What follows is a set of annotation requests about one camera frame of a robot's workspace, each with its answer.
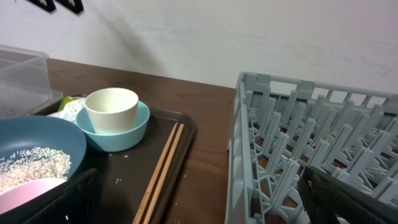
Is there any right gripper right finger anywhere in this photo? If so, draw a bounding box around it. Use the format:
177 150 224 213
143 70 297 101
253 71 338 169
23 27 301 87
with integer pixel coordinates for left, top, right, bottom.
297 166 397 224

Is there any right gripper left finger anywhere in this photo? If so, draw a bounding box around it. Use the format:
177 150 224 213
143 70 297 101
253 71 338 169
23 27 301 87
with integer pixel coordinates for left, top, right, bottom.
1 168 101 224

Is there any pink cup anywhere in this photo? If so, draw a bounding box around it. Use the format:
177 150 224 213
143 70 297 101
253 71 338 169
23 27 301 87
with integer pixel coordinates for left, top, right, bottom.
1 178 67 214

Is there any white tissue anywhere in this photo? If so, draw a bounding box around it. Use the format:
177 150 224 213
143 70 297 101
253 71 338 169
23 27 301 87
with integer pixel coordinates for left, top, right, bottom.
49 97 85 124

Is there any white cup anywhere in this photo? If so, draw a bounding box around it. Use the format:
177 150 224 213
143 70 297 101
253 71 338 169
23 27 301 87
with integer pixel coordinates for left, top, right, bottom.
85 88 139 134

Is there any green yellow snack wrapper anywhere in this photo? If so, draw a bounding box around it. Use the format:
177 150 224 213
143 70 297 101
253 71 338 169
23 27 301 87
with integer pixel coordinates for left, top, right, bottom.
58 96 82 111

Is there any grey dishwasher rack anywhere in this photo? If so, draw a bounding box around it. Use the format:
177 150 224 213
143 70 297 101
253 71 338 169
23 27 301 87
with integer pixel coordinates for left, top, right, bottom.
225 72 397 223

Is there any left wooden chopstick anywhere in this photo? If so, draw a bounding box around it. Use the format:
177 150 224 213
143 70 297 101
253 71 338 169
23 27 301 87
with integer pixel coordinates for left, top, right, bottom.
132 122 179 224

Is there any light blue bowl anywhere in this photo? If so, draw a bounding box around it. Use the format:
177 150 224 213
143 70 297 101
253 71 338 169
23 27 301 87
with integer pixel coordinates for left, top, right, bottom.
76 101 150 152

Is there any large dark blue plate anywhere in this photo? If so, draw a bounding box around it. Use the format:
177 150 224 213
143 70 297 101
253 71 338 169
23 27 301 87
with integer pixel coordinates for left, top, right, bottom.
1 116 86 180

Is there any clear plastic bin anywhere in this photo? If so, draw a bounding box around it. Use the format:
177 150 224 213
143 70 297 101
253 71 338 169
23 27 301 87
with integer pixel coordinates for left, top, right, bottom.
1 45 63 119

